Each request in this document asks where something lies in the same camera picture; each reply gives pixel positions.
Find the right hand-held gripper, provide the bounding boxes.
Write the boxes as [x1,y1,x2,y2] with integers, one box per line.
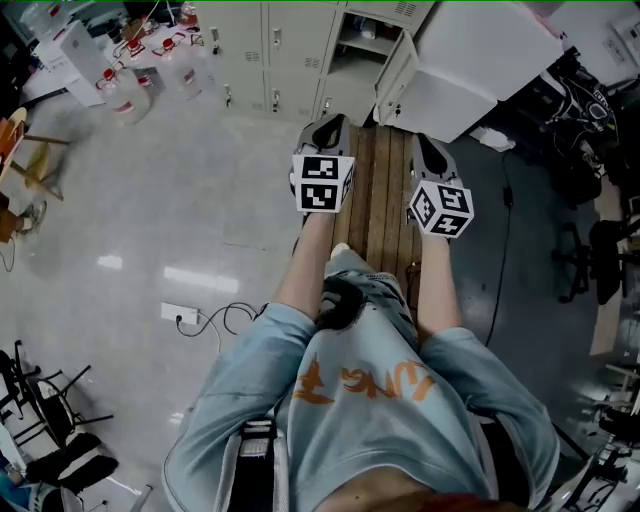
[408,133,475,239]

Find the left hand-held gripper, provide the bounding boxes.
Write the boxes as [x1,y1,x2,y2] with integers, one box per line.
[288,113,357,216]

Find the grey metal locker cabinet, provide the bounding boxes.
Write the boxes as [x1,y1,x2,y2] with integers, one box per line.
[196,0,436,127]

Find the person's left forearm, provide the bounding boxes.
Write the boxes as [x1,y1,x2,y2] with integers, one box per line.
[273,212,337,321]

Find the person's right forearm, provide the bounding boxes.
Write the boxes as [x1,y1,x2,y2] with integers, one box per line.
[417,230,464,346]

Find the wooden plank platform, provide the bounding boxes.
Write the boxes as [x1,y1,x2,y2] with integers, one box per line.
[330,124,427,314]

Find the large white foam box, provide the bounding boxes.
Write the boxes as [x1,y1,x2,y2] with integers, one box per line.
[414,0,566,104]

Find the light blue jeans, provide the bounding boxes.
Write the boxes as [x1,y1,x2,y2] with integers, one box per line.
[323,249,419,351]

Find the black office chair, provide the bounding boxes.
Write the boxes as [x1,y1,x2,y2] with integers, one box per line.
[551,214,640,306]

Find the white power strip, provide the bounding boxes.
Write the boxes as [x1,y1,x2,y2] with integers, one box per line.
[160,301,201,326]

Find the white cardboard box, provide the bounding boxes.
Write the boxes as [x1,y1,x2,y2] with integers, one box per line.
[30,19,109,109]

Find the light blue printed sweatshirt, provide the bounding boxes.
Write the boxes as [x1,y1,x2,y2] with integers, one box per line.
[160,302,561,512]

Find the wooden stool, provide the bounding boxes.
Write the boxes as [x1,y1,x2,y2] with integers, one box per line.
[0,106,72,202]

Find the black metal chair frames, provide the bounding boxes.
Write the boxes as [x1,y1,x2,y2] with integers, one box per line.
[0,339,115,451]

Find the black cable with adapter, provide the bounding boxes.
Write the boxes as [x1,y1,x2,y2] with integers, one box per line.
[483,149,517,347]

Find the black machine with cables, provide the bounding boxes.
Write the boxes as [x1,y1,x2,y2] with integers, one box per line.
[542,47,624,206]

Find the black power strip cable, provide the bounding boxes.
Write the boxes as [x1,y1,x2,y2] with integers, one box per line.
[173,300,272,354]

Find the grey backpack strap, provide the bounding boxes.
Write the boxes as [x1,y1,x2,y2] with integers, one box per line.
[469,413,534,509]
[212,418,291,512]

